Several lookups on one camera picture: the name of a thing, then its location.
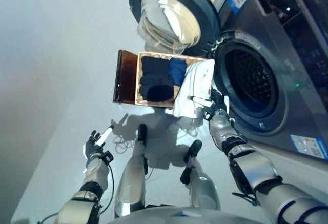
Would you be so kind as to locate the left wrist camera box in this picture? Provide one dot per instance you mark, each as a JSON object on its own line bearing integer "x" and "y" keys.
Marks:
{"x": 107, "y": 157}

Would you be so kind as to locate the white garment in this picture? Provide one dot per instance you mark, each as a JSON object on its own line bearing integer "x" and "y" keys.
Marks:
{"x": 194, "y": 85}

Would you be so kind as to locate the right silver robot leg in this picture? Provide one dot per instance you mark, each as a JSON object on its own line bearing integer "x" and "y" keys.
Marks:
{"x": 202, "y": 185}

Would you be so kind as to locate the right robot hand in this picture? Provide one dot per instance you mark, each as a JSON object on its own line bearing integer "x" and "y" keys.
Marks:
{"x": 216, "y": 103}

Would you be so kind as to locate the left silver robot leg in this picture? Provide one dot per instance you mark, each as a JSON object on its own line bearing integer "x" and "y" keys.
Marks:
{"x": 133, "y": 172}

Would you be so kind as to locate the silver robot leg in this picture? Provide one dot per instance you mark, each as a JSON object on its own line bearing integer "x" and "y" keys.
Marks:
{"x": 133, "y": 172}
{"x": 202, "y": 185}

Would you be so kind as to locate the black garment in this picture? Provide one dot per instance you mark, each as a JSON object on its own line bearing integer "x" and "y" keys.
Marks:
{"x": 155, "y": 66}
{"x": 153, "y": 85}

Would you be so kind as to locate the grey front-loading washing machine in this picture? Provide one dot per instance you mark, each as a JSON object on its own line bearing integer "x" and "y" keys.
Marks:
{"x": 294, "y": 111}

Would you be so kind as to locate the grey robot torso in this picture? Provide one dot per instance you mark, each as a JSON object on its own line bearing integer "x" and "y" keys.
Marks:
{"x": 189, "y": 216}

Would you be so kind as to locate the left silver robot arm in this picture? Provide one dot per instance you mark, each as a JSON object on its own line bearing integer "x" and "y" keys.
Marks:
{"x": 97, "y": 172}

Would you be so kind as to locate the folded black garment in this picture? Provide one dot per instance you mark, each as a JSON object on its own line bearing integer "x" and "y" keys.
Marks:
{"x": 155, "y": 66}

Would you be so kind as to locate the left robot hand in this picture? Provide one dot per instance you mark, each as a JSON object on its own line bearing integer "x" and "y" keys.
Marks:
{"x": 93, "y": 148}

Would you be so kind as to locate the blue QR code label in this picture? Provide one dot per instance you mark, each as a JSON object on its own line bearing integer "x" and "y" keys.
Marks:
{"x": 307, "y": 147}

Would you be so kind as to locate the navy blue garment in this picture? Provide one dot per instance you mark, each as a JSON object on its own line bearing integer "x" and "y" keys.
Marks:
{"x": 177, "y": 71}

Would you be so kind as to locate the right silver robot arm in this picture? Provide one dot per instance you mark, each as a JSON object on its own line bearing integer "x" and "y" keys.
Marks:
{"x": 256, "y": 162}

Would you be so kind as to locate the round glass washer door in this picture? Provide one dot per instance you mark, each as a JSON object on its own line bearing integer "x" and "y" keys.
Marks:
{"x": 166, "y": 24}

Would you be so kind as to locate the large wicker laundry basket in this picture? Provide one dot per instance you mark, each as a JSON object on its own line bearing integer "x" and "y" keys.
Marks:
{"x": 153, "y": 103}

